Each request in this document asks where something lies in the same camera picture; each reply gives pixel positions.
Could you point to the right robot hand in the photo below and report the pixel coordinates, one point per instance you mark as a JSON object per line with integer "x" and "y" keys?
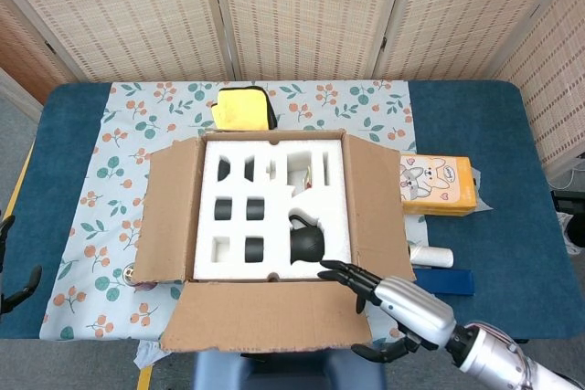
{"x": 411, "y": 308}

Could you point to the white foam insert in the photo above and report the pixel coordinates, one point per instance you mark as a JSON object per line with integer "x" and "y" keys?
{"x": 276, "y": 225}

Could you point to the red cardboard box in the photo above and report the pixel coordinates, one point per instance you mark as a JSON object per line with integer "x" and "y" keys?
{"x": 265, "y": 317}

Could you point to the yellow sponge pack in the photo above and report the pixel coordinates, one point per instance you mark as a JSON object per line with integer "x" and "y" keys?
{"x": 240, "y": 111}

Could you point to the floral tablecloth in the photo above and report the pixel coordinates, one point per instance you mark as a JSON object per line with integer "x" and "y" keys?
{"x": 91, "y": 189}

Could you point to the black pouch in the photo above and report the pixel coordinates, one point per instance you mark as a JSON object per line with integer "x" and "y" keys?
{"x": 273, "y": 113}

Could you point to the blue rectangular box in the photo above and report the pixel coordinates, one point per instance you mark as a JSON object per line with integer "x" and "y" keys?
{"x": 448, "y": 281}

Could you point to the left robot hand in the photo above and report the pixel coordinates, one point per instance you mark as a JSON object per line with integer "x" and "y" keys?
{"x": 18, "y": 294}

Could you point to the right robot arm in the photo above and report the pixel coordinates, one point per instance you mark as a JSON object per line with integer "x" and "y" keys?
{"x": 498, "y": 358}

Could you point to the bamboo folding screen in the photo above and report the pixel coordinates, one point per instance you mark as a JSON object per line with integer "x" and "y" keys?
{"x": 301, "y": 11}

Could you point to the black teapot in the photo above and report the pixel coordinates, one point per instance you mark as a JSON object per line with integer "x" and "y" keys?
{"x": 307, "y": 244}

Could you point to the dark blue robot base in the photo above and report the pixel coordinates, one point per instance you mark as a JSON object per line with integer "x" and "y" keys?
{"x": 288, "y": 372}

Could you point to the red drink can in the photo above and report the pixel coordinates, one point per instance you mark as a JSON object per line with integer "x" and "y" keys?
{"x": 129, "y": 273}

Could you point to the orange cartoon tissue pack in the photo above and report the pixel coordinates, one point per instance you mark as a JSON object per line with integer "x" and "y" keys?
{"x": 448, "y": 184}

